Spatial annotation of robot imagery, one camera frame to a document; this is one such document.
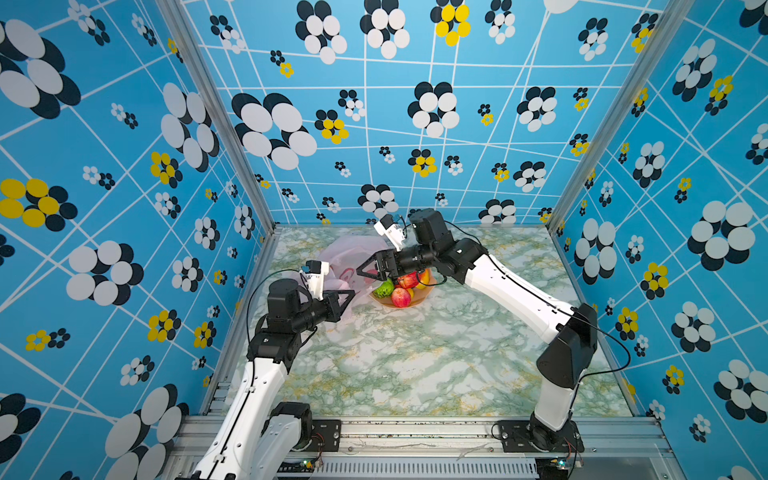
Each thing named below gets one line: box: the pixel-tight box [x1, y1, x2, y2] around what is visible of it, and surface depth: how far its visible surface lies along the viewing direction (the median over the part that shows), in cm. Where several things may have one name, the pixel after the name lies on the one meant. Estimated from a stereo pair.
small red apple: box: [391, 287, 411, 308], surface depth 93 cm
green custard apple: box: [373, 277, 395, 298], surface depth 93 cm
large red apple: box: [395, 271, 419, 289], surface depth 95 cm
